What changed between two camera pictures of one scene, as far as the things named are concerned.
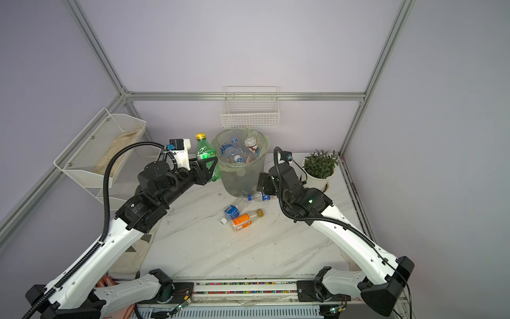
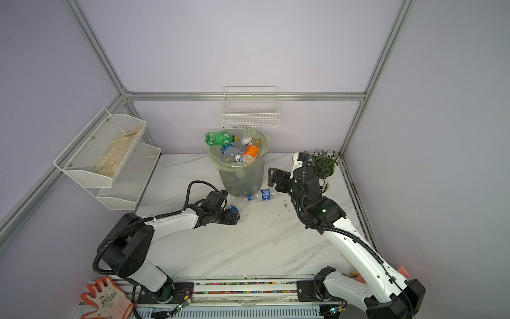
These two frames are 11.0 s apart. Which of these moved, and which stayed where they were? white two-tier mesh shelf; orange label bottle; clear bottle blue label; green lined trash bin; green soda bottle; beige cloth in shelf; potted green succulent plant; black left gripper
Moved: green soda bottle; orange label bottle; black left gripper
Stayed: clear bottle blue label; potted green succulent plant; green lined trash bin; white two-tier mesh shelf; beige cloth in shelf
